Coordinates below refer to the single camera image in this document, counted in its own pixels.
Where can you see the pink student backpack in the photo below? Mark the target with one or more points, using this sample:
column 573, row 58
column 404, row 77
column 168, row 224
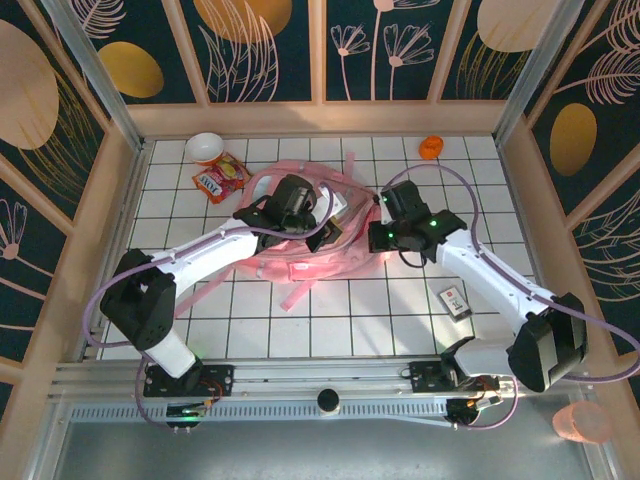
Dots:
column 300, row 265

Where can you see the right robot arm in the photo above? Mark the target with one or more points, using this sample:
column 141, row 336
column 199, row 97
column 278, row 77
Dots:
column 490, row 270

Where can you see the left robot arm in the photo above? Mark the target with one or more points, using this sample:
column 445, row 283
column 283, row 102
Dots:
column 210, row 250

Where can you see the red snack packet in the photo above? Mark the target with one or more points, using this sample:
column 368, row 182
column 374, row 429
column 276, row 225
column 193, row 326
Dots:
column 222, row 177

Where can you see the small orange cup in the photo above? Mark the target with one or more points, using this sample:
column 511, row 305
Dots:
column 431, row 146

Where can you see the black white card package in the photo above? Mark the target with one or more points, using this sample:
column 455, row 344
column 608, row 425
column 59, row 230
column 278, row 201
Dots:
column 455, row 302

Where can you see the white bowl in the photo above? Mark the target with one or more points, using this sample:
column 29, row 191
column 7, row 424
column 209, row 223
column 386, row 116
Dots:
column 205, row 146

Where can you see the black round knob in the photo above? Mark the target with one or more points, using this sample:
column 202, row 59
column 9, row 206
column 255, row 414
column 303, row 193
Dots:
column 328, row 400

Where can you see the small electronics board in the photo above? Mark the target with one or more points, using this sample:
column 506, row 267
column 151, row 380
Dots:
column 186, row 411
column 462, row 411

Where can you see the grey metal sheet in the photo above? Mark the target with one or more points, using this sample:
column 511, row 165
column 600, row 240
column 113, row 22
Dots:
column 300, row 455

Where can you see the translucent pink cylinder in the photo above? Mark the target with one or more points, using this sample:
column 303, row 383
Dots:
column 582, row 420

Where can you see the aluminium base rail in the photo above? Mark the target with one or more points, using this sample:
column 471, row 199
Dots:
column 310, row 372

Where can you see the aluminium frame post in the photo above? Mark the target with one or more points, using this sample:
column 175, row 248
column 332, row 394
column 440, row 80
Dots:
column 100, row 75
column 533, row 75

